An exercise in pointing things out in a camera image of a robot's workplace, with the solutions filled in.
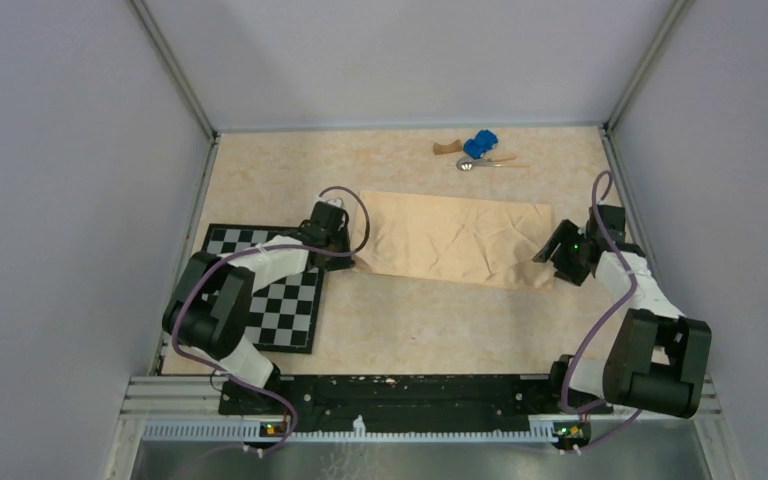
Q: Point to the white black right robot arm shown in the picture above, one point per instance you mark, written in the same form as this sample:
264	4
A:
659	359

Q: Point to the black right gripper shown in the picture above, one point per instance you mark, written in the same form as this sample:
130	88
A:
565	234

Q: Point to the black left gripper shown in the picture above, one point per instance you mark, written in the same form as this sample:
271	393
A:
341	263

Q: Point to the black white checkerboard mat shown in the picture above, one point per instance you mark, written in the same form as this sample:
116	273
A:
283	315

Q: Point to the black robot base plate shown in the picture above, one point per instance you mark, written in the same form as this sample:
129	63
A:
403	403

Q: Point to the blue toy car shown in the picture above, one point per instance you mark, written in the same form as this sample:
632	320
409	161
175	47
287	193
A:
477	146

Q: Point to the orange cloth napkin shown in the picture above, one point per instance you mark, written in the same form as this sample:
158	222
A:
473	241

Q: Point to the silver metal spoon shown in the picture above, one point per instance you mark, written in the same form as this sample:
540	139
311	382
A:
468	163

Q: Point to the small brown wooden piece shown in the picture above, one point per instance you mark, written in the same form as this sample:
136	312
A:
449	148

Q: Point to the aluminium front frame rail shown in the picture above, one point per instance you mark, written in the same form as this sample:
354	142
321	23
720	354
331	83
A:
170	428

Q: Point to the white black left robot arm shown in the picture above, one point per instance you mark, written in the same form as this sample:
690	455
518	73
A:
211	303

